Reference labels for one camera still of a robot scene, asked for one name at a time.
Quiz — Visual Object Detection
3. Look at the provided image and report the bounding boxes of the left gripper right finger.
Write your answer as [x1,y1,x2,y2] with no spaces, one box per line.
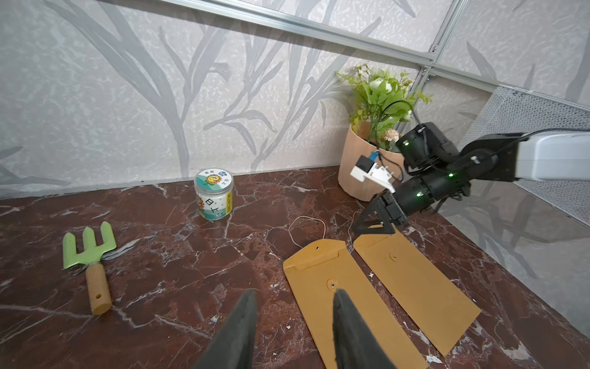
[333,289,396,369]

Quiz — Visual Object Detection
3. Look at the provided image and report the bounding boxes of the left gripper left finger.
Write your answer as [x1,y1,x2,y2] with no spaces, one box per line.
[190,290,258,369]

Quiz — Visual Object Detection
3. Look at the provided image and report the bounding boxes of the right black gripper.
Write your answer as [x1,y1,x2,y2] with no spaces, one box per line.
[352,122,472,235]

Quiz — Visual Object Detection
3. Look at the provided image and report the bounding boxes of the bag closure string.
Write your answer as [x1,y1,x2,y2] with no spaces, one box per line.
[287,215,328,249]

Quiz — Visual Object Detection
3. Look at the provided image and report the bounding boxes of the kraft file bag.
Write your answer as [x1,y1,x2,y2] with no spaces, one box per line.
[283,239,428,368]
[353,233,481,356]

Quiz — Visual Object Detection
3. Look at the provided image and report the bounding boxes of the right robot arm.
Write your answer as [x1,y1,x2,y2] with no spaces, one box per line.
[351,122,589,235]

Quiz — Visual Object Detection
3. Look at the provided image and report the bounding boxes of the peach flower pot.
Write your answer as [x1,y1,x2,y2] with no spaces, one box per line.
[338,126,405,201]

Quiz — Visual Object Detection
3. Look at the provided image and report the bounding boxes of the green artificial plant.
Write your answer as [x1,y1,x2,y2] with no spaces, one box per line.
[336,63,432,152]

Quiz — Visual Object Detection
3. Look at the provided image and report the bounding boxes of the green garden hand fork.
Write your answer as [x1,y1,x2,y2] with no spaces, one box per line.
[62,221,117,316]

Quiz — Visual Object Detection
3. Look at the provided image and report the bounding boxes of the small labelled tin can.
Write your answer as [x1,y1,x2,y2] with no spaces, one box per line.
[194,169,234,221]

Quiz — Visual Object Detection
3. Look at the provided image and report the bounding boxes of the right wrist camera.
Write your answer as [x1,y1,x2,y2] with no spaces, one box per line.
[350,151,395,194]

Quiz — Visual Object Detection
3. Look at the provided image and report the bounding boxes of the aluminium frame back bar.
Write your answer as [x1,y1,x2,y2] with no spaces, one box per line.
[160,0,590,112]

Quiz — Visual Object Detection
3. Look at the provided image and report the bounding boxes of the white wire mesh basket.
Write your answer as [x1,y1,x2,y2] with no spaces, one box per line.
[458,86,589,224]

